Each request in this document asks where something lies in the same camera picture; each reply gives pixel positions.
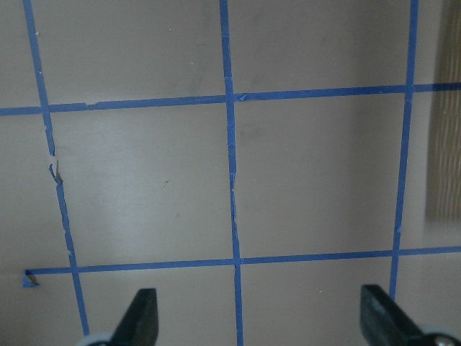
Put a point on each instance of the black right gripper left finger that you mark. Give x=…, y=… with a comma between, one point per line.
x=139, y=325

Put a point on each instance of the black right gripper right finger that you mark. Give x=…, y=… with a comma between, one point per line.
x=383, y=322

